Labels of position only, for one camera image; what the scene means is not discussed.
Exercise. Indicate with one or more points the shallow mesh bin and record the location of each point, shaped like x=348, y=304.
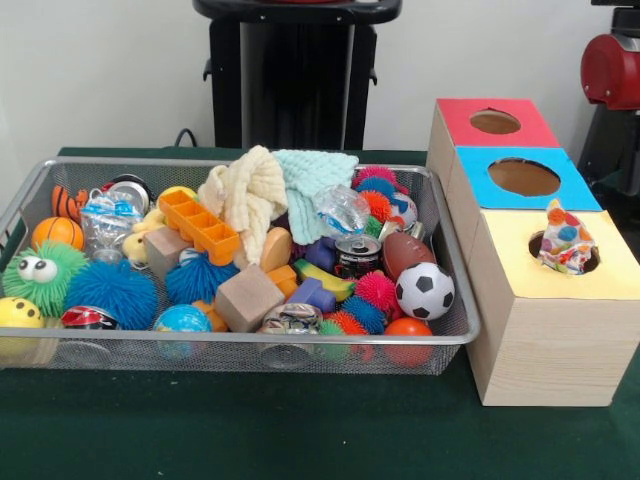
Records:
x=300, y=357

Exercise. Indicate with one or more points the white multicolour print cloth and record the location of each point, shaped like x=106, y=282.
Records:
x=565, y=245

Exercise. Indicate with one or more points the brown toy football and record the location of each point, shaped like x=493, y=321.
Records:
x=407, y=255

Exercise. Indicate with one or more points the black and white soccer ball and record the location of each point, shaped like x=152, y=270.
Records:
x=425, y=291

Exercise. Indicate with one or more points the black upright bar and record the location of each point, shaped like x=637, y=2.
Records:
x=607, y=145

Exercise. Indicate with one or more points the mint green cloth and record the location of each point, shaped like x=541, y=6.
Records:
x=320, y=170

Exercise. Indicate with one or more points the blue spiky ball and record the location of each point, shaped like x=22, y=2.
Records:
x=112, y=295

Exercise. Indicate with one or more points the green spiky ball with eyes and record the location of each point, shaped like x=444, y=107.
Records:
x=55, y=287

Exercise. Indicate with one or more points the orange toy brick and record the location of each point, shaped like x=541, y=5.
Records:
x=200, y=227

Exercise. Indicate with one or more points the clear plastic bottle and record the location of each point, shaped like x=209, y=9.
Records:
x=340, y=210

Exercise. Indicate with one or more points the cream knitted cloth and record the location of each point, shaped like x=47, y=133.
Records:
x=245, y=200

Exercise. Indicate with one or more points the black drink can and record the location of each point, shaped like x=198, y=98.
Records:
x=356, y=259

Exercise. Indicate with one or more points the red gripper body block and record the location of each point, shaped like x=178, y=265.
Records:
x=612, y=75

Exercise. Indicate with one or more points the wooden box with three holes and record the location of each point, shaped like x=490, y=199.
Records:
x=550, y=350

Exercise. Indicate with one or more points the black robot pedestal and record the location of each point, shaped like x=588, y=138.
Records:
x=300, y=75

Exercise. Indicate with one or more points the dark green tablecloth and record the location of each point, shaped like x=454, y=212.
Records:
x=622, y=202
x=250, y=435

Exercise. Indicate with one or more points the plain wooden block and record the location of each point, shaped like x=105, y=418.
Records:
x=247, y=300

